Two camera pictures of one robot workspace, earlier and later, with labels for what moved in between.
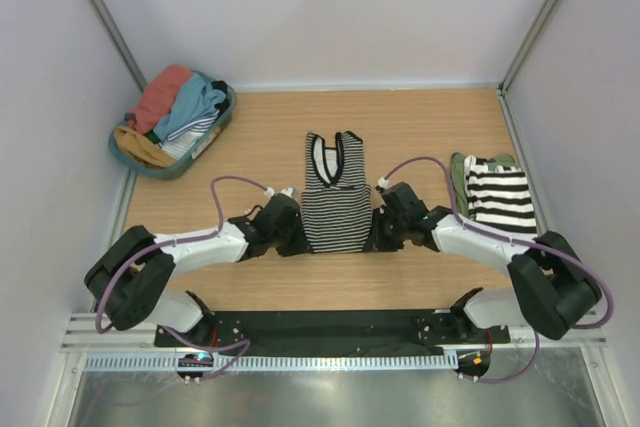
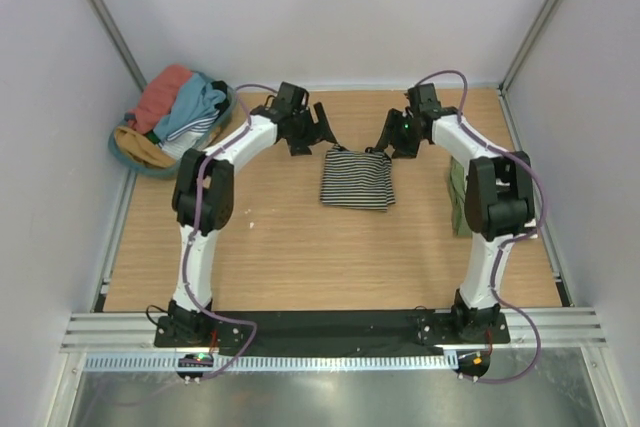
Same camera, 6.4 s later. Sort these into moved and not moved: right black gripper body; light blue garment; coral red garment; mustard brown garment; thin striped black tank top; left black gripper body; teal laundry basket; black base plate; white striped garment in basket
Moved: thin striped black tank top; left black gripper body; right black gripper body
Not moved: black base plate; coral red garment; light blue garment; teal laundry basket; mustard brown garment; white striped garment in basket
